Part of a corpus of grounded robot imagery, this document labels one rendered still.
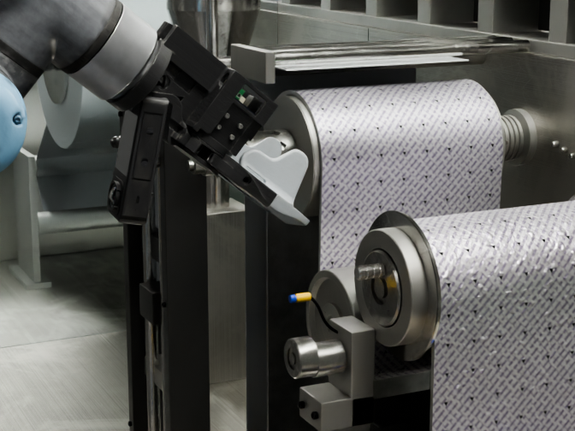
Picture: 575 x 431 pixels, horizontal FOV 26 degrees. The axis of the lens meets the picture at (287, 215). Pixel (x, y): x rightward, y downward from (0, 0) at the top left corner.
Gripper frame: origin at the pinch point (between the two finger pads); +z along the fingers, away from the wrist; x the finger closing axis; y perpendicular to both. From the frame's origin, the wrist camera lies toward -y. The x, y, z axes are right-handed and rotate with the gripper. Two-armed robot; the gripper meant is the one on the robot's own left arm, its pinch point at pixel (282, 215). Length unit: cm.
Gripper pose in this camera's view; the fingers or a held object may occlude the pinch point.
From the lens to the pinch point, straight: 114.8
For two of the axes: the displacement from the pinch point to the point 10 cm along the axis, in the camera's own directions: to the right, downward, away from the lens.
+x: -4.0, -2.5, 8.8
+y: 5.9, -8.0, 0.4
